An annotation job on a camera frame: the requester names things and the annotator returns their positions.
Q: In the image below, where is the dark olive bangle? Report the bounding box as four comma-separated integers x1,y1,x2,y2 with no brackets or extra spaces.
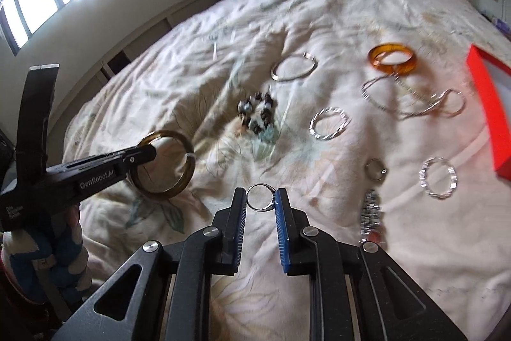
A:
128,130,196,199

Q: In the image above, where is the thin silver bangle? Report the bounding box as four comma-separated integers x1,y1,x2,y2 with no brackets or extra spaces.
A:
270,52,319,82

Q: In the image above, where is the silver charm bracelet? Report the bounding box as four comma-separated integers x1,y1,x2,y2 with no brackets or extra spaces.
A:
358,188,386,246

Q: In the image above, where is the dark beaded bracelet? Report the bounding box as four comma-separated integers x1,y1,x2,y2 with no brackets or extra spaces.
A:
236,91,277,136

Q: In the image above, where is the floral cream bedspread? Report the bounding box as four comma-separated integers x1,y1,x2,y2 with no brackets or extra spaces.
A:
64,0,510,340

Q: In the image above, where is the red jewelry box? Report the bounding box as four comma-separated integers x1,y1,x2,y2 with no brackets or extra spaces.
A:
466,44,510,181

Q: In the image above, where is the small silver band ring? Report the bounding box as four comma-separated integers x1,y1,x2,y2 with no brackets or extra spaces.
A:
363,157,388,182

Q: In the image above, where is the amber orange bangle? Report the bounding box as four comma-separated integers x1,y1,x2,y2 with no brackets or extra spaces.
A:
367,43,417,75

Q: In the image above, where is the twisted silver bracelet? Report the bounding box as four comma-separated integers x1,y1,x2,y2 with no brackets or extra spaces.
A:
308,106,352,142

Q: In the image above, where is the gloved left hand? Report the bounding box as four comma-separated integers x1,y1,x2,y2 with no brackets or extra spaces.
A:
1,205,92,308

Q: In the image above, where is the low wooden wall cabinet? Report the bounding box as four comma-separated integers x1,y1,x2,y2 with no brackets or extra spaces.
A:
47,0,220,164

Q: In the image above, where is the large twisted silver hoop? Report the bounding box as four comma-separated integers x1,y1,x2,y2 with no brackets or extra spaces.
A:
418,157,459,201

